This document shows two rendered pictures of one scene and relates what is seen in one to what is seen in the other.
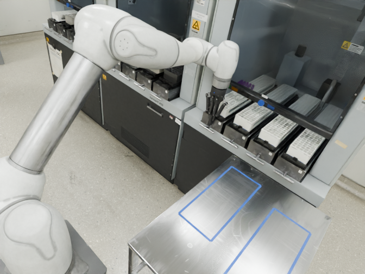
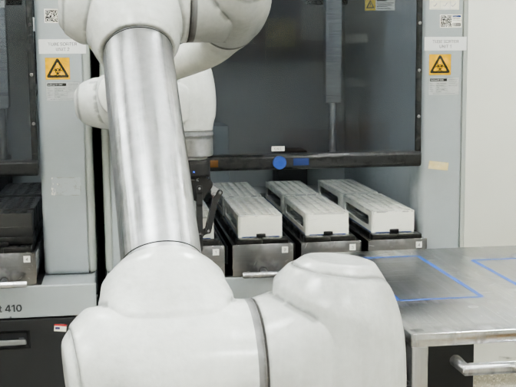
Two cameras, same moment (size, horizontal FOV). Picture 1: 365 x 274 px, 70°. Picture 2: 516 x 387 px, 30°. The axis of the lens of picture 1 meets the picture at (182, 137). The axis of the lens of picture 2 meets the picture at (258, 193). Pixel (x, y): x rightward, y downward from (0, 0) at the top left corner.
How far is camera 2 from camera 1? 130 cm
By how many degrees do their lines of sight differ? 50
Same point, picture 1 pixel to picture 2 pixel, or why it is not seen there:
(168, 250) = (464, 317)
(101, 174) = not seen: outside the picture
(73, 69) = (153, 52)
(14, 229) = (348, 264)
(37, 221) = (351, 258)
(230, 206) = (433, 276)
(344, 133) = (434, 143)
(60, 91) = (158, 91)
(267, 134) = (322, 215)
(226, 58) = (203, 83)
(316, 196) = not seen: hidden behind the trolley
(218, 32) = not seen: hidden behind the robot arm
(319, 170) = (432, 238)
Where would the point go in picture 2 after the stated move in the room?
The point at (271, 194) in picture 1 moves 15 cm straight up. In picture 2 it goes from (445, 255) to (446, 180)
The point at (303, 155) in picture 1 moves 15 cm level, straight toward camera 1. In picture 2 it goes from (403, 214) to (429, 225)
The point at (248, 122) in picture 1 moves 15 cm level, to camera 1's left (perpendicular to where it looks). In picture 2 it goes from (272, 214) to (223, 223)
